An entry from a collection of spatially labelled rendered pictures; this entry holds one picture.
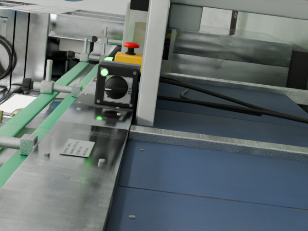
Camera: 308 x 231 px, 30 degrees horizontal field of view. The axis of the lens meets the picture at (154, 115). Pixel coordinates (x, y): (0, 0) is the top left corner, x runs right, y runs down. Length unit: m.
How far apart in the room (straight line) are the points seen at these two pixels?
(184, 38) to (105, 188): 2.06
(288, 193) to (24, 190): 0.37
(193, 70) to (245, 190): 1.94
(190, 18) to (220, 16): 4.41
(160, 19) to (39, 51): 1.79
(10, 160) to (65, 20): 1.96
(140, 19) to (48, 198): 1.30
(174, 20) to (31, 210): 0.56
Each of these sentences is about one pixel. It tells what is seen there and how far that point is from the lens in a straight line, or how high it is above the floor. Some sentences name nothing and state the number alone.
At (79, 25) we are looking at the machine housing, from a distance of 2.72.
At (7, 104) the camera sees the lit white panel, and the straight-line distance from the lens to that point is 2.33.
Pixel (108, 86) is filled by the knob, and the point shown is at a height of 0.81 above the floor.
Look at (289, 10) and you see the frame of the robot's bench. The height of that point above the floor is 0.50.
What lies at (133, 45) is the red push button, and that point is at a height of 0.78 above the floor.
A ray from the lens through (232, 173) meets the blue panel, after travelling 0.87.
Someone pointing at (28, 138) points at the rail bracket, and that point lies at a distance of 0.82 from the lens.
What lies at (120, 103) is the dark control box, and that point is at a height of 0.78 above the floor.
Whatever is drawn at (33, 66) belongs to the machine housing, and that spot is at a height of 1.30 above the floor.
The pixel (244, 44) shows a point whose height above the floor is 0.32.
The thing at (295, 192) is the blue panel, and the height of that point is 0.51.
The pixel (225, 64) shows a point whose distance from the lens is 2.72.
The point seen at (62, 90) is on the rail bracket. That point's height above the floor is 0.92.
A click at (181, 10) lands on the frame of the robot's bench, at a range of 1.06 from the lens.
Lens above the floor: 0.73
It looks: 1 degrees down
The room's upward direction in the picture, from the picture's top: 83 degrees counter-clockwise
